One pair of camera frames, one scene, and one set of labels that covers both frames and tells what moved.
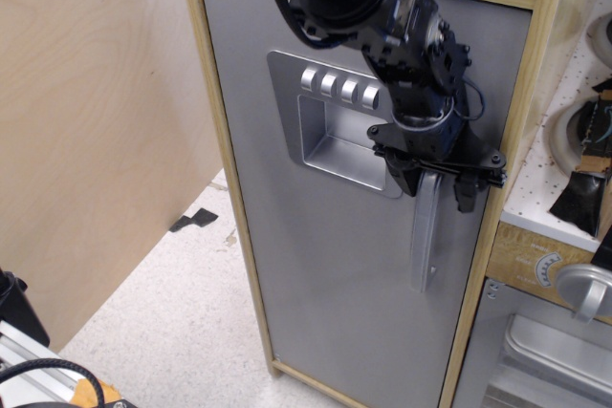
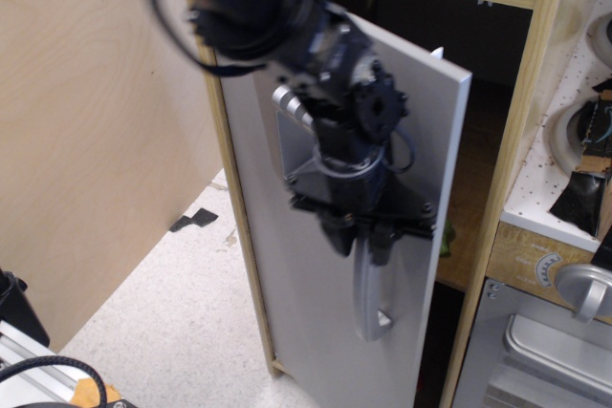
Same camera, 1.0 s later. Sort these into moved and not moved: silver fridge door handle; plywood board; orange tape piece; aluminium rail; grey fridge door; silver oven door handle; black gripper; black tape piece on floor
Moved: black gripper; silver fridge door handle; grey fridge door
Not moved: silver oven door handle; aluminium rail; plywood board; black tape piece on floor; orange tape piece
